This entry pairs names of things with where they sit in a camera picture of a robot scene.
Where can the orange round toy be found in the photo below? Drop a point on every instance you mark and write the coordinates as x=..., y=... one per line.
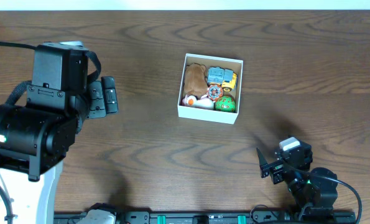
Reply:
x=214, y=92

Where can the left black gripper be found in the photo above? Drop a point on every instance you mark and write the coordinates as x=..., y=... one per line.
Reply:
x=97, y=99

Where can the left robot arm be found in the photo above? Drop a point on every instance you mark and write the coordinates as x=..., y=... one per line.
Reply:
x=35, y=139

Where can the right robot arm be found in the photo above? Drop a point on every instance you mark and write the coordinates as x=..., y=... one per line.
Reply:
x=314, y=190

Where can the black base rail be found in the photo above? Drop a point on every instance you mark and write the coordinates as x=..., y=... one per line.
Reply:
x=103, y=213

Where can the grey yellow toy truck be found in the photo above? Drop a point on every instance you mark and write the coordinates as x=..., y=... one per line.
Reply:
x=223, y=77

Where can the white pink toy animal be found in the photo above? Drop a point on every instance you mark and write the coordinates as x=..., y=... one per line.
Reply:
x=203, y=103

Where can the brown plush toy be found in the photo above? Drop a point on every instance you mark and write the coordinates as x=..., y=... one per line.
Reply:
x=195, y=80

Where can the white cardboard box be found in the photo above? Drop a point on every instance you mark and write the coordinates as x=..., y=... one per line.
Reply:
x=212, y=115

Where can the green ball with orange numbers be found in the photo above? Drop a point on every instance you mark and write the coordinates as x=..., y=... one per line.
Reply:
x=225, y=104

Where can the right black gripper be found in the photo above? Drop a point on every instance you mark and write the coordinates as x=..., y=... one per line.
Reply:
x=272, y=170

